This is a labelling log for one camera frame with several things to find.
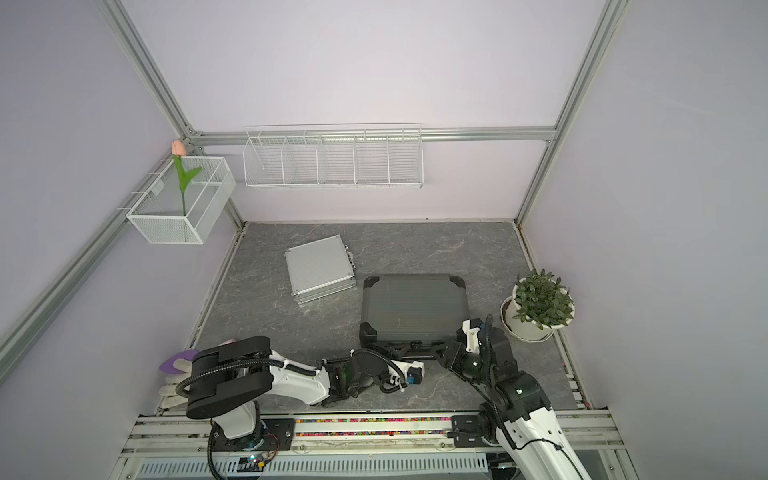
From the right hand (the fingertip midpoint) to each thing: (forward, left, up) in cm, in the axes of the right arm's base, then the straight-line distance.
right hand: (436, 351), depth 77 cm
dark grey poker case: (+14, +5, -2) cm, 15 cm away
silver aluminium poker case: (+32, +37, -7) cm, 49 cm away
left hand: (+3, +8, -3) cm, 9 cm away
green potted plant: (+11, -29, +7) cm, 32 cm away
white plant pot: (+4, -23, +3) cm, 24 cm away
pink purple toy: (0, +76, -10) cm, 77 cm away
